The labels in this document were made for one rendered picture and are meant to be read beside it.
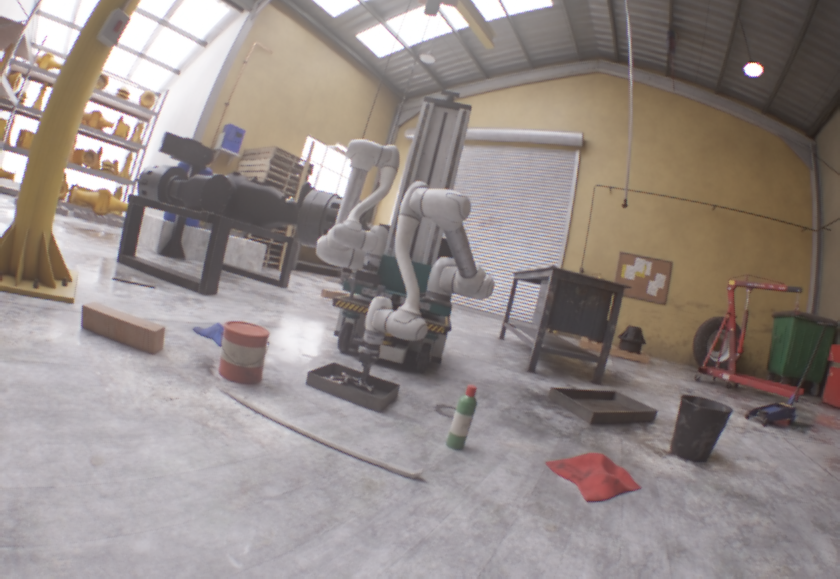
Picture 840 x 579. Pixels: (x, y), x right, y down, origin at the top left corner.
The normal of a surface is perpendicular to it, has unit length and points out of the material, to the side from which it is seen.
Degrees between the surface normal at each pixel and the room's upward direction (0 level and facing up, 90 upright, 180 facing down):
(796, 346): 94
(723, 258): 90
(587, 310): 90
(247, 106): 90
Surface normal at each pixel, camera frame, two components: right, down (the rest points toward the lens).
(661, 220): -0.51, -0.15
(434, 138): -0.07, -0.04
